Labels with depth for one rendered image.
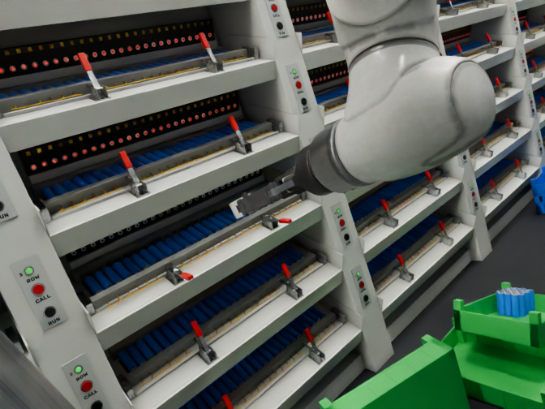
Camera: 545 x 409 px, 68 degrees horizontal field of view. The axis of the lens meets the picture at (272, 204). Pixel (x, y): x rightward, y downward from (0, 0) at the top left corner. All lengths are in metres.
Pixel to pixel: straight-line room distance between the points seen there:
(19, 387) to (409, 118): 0.35
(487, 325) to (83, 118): 1.02
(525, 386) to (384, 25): 0.94
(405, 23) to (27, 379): 0.43
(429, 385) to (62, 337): 0.72
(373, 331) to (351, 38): 0.93
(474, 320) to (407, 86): 0.85
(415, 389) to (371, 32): 0.72
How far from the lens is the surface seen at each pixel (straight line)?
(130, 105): 0.84
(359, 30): 0.48
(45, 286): 0.78
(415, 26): 0.48
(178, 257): 0.89
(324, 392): 1.21
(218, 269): 0.89
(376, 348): 1.27
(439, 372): 0.98
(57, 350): 0.80
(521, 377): 1.21
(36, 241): 0.77
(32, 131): 0.79
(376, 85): 0.44
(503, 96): 2.07
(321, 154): 0.50
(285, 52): 1.07
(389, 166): 0.44
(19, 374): 0.21
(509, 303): 1.35
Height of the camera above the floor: 0.78
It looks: 12 degrees down
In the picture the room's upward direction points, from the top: 19 degrees counter-clockwise
